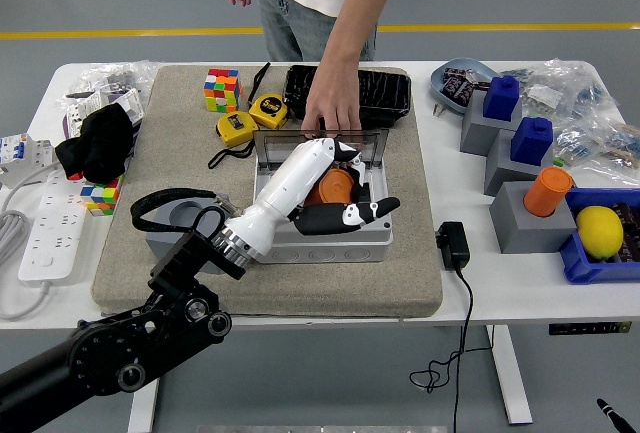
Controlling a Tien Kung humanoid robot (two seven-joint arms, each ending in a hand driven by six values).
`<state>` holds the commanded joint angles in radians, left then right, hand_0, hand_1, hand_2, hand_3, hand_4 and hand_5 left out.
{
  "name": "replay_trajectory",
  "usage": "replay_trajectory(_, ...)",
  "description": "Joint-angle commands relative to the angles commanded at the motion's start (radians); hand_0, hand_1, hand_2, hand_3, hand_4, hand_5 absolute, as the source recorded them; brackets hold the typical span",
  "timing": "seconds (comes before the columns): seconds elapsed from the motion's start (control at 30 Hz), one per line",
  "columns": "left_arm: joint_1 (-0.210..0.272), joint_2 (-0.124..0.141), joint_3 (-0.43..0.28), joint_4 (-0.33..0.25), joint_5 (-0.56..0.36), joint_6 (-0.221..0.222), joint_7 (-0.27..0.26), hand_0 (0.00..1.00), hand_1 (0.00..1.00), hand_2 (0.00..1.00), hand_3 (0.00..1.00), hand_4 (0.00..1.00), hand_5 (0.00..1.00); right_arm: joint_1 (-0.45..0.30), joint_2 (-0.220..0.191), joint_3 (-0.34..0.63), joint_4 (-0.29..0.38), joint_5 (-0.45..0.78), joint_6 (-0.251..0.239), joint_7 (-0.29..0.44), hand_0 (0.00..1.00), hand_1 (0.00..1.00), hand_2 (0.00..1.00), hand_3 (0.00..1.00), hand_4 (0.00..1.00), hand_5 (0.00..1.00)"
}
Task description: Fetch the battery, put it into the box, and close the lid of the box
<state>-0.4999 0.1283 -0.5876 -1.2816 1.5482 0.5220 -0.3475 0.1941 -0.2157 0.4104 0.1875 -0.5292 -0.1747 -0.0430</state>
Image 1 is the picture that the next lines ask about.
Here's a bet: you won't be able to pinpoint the clear plastic bag of parts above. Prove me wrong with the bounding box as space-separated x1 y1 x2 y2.
64 60 161 104

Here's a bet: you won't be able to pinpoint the pale blue bowl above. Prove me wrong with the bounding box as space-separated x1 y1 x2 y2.
430 57 501 115

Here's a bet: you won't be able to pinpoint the white table leg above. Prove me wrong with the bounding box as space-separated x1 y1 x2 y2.
127 331 167 433
487 325 534 427

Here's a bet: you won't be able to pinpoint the black plastic tray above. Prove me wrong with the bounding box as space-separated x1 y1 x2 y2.
283 64 414 130

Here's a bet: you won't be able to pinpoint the white breaker in bag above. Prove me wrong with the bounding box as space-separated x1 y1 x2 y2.
62 92 104 137

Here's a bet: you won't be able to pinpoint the yellow tape measure photo label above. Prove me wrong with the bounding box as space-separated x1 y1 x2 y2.
207 110 261 170

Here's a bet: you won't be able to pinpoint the white blue circuit breaker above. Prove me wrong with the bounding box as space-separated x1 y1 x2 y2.
0 133 55 189

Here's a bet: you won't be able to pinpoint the dark snack packets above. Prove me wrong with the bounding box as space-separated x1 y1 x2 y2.
440 67 494 107

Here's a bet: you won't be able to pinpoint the white power strip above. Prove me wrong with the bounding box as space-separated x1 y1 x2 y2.
18 166 89 283

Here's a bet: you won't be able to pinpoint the small colourful puzzle cube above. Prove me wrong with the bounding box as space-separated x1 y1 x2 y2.
79 172 126 217

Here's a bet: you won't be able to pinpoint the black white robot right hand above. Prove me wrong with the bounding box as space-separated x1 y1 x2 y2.
596 397 637 433

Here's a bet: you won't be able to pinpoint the orange cylinder battery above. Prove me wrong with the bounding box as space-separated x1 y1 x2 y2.
523 166 574 218
304 168 357 207

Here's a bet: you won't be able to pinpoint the large colourful puzzle cube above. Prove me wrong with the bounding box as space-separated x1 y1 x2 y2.
203 68 243 113

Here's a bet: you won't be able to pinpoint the person's left hand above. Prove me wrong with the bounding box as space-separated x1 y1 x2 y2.
301 70 363 140

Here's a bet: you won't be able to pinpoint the blue plastic bin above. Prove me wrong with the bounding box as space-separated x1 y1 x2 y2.
558 187 640 285

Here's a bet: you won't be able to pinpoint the black cloth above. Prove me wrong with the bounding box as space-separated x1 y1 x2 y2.
54 103 135 185

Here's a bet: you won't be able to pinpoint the yellow tape measure black label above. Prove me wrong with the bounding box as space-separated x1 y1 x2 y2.
247 61 290 130

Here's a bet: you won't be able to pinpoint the grey electrical enclosure box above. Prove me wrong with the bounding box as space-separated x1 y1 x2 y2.
249 157 395 264

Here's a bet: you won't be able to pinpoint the dark packets in bin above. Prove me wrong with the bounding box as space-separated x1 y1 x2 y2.
612 202 640 264

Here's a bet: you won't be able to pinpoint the blue plastic block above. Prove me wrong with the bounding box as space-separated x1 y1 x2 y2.
509 116 555 168
482 75 523 123

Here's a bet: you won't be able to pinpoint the black table control panel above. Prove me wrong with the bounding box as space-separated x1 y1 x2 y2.
548 321 633 337

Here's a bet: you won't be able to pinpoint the yellow lemon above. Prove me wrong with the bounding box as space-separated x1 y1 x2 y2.
575 205 626 261

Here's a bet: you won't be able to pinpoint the white purple packaging box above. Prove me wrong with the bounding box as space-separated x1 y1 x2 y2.
102 88 146 127

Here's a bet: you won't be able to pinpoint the transparent hinged box lid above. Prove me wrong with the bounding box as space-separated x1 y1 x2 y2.
253 127 391 174

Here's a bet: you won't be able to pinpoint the thin white cable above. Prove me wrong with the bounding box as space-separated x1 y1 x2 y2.
0 161 64 204

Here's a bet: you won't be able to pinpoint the black power adapter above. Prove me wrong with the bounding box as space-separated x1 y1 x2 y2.
435 221 472 272

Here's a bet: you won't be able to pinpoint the grey holder block with hole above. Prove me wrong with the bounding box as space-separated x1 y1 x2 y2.
143 199 229 274

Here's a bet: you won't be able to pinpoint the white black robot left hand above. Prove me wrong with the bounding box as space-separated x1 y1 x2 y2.
222 137 401 260

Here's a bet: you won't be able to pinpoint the clear bag of blue parts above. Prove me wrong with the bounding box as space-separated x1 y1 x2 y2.
552 120 640 185
502 57 621 127

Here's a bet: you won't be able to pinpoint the grey-brown fabric mat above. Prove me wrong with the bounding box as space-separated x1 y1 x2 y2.
91 63 445 318

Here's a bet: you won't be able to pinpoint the black adapter cord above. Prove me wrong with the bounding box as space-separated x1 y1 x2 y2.
409 266 497 433

